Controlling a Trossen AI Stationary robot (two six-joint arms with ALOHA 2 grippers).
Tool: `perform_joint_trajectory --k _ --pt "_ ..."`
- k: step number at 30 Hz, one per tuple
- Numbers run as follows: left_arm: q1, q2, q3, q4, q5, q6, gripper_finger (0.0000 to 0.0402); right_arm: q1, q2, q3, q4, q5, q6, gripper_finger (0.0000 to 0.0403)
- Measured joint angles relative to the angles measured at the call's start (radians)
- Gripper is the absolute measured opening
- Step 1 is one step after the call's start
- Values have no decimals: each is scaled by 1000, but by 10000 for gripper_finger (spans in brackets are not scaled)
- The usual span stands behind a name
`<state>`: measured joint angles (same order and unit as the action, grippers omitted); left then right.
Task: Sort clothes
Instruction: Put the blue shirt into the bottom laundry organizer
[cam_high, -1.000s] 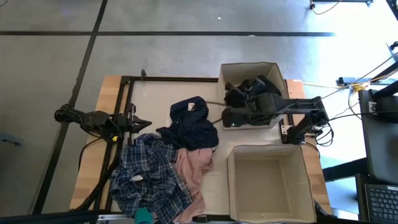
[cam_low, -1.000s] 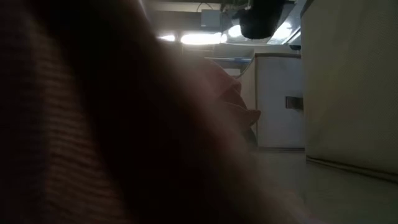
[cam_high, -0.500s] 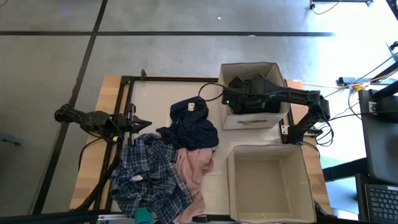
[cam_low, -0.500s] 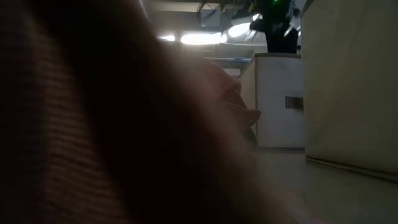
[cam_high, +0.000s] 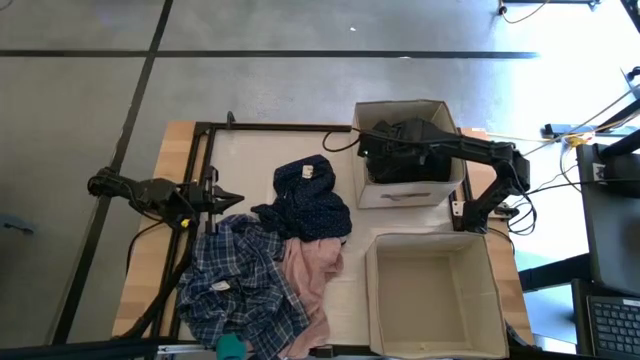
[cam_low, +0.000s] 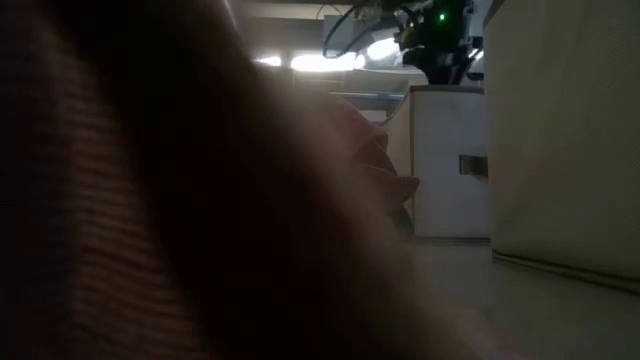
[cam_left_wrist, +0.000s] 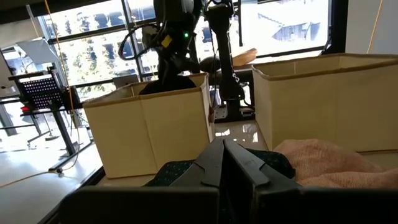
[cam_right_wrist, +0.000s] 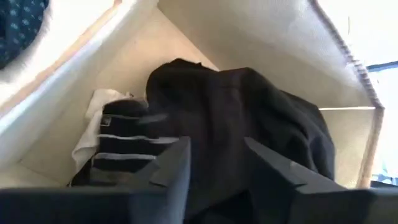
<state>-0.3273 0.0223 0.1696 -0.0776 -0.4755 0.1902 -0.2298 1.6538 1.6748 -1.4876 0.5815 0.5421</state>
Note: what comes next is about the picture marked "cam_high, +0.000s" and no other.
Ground beige fabric storage bin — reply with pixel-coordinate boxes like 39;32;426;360
364;231;510;360
351;98;467;210

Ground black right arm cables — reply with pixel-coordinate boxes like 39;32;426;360
505;189;539;237

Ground black floor stand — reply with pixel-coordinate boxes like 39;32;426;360
542;97;640;141

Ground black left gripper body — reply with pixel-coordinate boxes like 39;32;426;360
169;167;220;235

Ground teal cloth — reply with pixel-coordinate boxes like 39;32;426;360
215;333;248;360

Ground pink knit shirt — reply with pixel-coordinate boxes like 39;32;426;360
277;235;346;360

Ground yellow cable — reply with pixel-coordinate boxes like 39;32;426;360
487;97;640;147

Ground black left arm cable bundle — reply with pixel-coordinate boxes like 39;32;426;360
113;219;199;342

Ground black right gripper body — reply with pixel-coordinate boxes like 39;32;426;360
358;117;459;169

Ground black side desk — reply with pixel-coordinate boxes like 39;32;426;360
574;142;640;297

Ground grey chair base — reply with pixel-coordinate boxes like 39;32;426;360
0;213;37;237

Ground blue plaid shirt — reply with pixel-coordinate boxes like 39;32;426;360
175;213;311;360

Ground black laptop keyboard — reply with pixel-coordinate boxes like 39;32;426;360
585;294;640;360

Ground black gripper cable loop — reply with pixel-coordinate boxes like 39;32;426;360
321;127;362;154

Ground black tripod base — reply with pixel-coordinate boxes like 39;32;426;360
497;0;601;15

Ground navy dotted shirt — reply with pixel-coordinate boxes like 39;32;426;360
250;153;354;244

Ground silver aluminium rail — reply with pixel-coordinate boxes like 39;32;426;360
156;342;216;357

